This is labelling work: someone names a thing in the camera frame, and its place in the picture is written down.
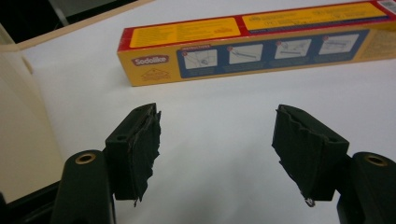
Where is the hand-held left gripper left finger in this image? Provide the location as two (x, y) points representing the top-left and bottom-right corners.
(49, 103), (163, 224)

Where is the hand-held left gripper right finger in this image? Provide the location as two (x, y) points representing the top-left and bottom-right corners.
(271, 104), (396, 224)

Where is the long yellow and red box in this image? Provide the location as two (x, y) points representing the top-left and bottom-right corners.
(117, 0), (396, 88)

